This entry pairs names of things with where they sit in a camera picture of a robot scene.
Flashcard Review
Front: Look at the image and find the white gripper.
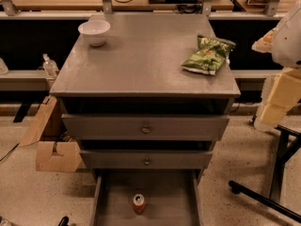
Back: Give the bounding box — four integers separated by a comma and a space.
254, 68, 301, 132

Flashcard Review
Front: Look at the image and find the red coke can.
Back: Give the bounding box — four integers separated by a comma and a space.
132, 194, 146, 215

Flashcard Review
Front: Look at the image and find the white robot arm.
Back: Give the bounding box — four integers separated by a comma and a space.
252, 0, 301, 131

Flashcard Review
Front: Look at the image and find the grey drawer cabinet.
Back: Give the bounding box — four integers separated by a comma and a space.
49, 12, 242, 226

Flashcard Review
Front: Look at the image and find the grey open bottom drawer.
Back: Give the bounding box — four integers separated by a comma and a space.
88, 169, 203, 226

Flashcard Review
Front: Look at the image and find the grey middle drawer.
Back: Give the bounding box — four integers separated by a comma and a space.
80, 150, 213, 170

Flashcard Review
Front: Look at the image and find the grey top drawer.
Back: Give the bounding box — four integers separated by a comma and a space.
62, 114, 229, 141

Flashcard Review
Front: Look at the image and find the black metal stand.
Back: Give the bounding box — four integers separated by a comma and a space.
229, 125, 301, 223

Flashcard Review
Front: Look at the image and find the green chip bag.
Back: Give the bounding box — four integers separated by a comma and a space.
182, 35, 236, 75

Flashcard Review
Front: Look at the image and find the white bowl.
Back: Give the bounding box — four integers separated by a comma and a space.
78, 20, 111, 46

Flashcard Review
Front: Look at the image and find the clear plastic bottle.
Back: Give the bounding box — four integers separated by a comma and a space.
43, 54, 59, 77

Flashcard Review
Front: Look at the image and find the cardboard box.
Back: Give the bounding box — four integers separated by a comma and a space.
20, 96, 85, 172

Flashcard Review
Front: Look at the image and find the wooden desk with cables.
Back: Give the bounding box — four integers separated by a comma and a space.
12, 0, 176, 11

